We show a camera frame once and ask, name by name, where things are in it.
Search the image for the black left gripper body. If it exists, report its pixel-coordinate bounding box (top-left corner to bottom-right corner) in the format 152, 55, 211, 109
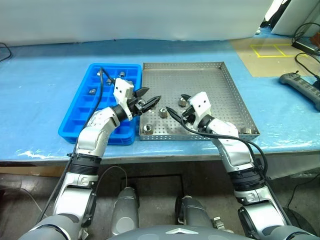
126, 96, 145, 118

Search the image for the grey robot chest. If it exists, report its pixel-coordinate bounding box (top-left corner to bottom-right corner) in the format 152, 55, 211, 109
106, 223, 242, 240

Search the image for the thin grey cable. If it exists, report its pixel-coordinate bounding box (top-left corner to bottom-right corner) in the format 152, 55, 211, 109
93, 165, 129, 201

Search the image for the dark bulky object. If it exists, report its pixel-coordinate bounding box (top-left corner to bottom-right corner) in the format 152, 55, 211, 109
259, 0, 288, 29

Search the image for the brown table mat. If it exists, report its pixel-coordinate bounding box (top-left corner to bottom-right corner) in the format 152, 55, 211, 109
229, 37, 320, 78

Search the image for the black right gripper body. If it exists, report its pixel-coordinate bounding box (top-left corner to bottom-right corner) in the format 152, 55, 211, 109
180, 107, 201, 128

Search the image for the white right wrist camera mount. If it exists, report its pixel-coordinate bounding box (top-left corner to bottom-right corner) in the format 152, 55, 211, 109
187, 91, 213, 128

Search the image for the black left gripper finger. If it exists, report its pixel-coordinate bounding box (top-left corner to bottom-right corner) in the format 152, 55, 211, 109
141, 95, 161, 112
133, 86, 151, 99

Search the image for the small white connector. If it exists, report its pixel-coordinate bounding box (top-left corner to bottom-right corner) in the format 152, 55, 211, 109
212, 216, 227, 230

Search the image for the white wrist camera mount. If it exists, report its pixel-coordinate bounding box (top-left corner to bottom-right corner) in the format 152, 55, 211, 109
112, 77, 135, 121
187, 91, 213, 128

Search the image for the perforated metal tray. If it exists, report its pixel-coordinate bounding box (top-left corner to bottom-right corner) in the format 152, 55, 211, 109
136, 61, 261, 142

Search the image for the grey handheld remote controller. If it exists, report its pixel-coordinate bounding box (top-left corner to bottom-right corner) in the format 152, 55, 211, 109
279, 71, 320, 113

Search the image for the grey rounded robot shell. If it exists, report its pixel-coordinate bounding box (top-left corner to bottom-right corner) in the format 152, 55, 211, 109
111, 186, 140, 236
174, 195, 213, 230

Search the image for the black floor cable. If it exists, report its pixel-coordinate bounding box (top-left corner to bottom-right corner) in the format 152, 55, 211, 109
287, 172, 320, 212

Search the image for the white panel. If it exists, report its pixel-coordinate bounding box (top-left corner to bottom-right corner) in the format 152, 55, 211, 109
270, 0, 320, 35

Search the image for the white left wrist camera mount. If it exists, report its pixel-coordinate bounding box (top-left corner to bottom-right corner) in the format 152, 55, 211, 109
112, 77, 135, 121

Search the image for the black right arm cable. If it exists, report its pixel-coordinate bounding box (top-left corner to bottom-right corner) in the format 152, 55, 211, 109
180, 109, 293, 226

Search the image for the blue compartment tray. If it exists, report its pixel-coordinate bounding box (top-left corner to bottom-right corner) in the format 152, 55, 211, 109
57, 63, 143, 146

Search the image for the black flat device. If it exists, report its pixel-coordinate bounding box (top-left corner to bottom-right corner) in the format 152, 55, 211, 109
292, 34, 320, 57

